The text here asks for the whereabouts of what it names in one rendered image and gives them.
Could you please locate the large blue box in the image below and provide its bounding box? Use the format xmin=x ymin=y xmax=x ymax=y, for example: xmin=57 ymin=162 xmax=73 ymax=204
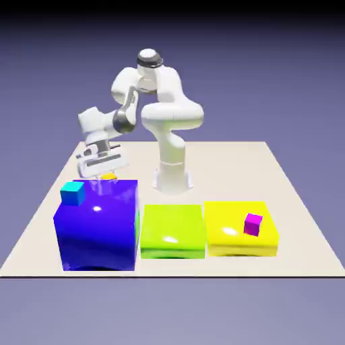
xmin=53 ymin=179 xmax=140 ymax=272

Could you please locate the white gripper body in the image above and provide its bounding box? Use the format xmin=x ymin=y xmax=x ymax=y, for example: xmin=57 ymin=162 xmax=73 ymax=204
xmin=76 ymin=153 xmax=129 ymax=179

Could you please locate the large lime green box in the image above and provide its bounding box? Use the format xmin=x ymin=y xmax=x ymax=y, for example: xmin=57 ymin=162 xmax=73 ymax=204
xmin=140 ymin=204 xmax=206 ymax=260

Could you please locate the small cyan cube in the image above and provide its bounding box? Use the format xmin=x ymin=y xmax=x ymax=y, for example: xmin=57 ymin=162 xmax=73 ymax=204
xmin=59 ymin=181 xmax=86 ymax=207

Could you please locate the large yellow box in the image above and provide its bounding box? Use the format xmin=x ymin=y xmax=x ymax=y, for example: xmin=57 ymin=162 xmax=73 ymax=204
xmin=203 ymin=201 xmax=280 ymax=257

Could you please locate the small magenta cube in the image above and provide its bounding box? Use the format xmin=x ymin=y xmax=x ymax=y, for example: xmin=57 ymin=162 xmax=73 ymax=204
xmin=243 ymin=213 xmax=264 ymax=237

